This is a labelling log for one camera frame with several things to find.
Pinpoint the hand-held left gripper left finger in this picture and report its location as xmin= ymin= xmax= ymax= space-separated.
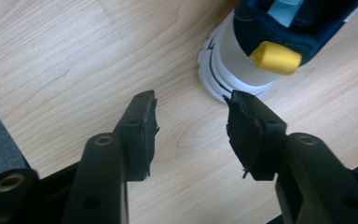
xmin=113 ymin=90 xmax=160 ymax=182

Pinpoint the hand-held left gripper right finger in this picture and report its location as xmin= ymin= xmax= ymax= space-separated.
xmin=223 ymin=90 xmax=288 ymax=182

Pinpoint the navy and white sneaker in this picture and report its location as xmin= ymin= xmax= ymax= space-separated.
xmin=198 ymin=0 xmax=358 ymax=105

